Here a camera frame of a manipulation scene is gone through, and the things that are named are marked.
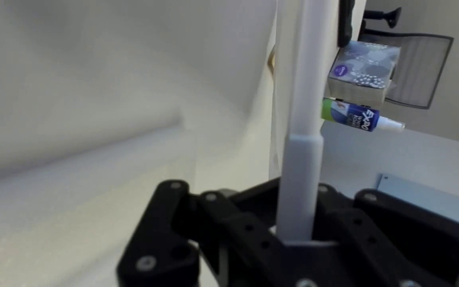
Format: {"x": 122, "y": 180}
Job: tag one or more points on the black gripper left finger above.
{"x": 177, "y": 230}

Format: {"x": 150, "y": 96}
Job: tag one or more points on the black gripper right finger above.
{"x": 392, "y": 242}

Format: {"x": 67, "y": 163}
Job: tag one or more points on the white plastic lid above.
{"x": 304, "y": 49}

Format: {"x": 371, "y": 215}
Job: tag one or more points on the whiteboard cleaner spray bottle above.
{"x": 358, "y": 116}

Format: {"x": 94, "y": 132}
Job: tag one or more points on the black mesh office chair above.
{"x": 421, "y": 62}

